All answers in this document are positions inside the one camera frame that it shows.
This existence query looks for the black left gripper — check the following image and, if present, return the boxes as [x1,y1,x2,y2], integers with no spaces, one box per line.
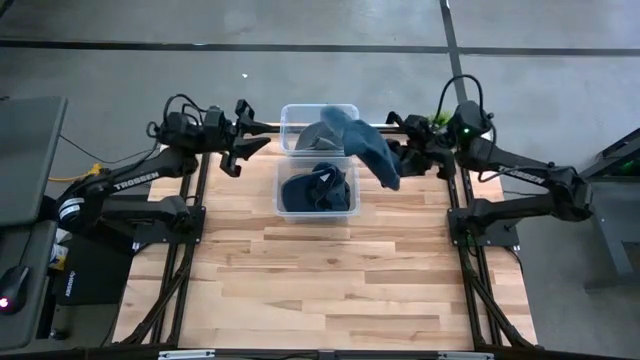
[199,98,280,179]

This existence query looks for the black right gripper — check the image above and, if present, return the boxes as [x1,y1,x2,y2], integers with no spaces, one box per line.
[385,110,457,180]

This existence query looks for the blue denim bucket hat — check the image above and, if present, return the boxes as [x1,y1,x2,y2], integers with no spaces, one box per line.
[319,105,403,192]

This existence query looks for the grey denim bucket hat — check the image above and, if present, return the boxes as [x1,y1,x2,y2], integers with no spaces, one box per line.
[293,121,347,153]

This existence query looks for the dark navy bucket hat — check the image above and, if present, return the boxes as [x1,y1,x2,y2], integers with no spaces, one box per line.
[279,172,321,212]

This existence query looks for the blue denim hat white label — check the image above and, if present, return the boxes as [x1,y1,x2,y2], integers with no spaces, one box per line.
[298,162,352,212]

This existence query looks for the green potted plant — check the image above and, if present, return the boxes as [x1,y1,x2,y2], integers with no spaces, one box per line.
[426,110,454,132]

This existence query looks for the clear plastic storage bin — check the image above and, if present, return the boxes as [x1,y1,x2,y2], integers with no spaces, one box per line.
[279,103,360,157]
[273,155,362,224]

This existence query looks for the black Trossen control box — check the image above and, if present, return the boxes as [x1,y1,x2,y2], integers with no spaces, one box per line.
[53,234,135,307]

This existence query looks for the grey desk panel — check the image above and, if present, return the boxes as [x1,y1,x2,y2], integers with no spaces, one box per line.
[0,95,69,227]

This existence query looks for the yellow white package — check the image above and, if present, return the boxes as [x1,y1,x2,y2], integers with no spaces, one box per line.
[48,227,70,271]

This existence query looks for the grey metal table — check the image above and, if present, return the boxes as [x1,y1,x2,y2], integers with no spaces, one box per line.
[582,127,640,292]

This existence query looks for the grey desk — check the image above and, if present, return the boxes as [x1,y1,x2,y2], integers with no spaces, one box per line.
[0,219,59,351]

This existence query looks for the black computer mouse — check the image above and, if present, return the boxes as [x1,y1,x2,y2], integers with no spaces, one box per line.
[0,264,31,316]

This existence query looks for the black aluminium rig frame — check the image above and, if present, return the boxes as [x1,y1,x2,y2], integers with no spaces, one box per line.
[112,122,539,360]

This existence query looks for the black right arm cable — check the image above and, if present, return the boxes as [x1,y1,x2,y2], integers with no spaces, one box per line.
[433,73,497,134]

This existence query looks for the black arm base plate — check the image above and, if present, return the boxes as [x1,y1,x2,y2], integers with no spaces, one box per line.
[448,207,521,248]
[132,207,207,246]

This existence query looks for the yellow extension cord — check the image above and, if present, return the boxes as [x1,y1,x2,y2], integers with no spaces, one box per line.
[48,163,105,184]

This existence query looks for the silver frame bracket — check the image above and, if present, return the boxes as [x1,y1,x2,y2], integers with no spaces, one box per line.
[158,349,216,360]
[438,351,495,360]

